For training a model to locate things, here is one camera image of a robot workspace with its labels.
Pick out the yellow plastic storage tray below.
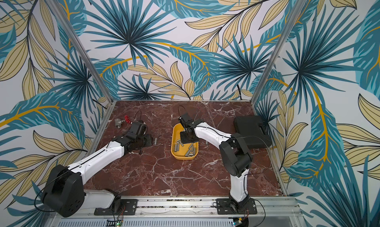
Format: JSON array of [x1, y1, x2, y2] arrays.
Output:
[[171, 123, 199, 160]]

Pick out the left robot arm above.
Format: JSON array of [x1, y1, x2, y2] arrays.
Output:
[[40, 120, 152, 218]]

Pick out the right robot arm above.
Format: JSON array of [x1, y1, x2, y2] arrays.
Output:
[[179, 113, 252, 214]]

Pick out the steel socket in tray front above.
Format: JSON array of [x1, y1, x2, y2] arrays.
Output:
[[185, 143, 196, 157]]

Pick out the black plastic tool case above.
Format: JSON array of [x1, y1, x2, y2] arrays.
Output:
[[234, 115, 272, 149]]

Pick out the metal valve red handle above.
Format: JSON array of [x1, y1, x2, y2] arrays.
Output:
[[114, 115, 131, 129]]

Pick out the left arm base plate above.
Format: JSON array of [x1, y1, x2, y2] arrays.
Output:
[[94, 199, 138, 216]]

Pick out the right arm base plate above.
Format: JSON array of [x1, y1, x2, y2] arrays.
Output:
[[213, 197, 257, 215]]

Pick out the aluminium front rail frame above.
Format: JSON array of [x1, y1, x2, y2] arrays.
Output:
[[45, 196, 306, 227]]

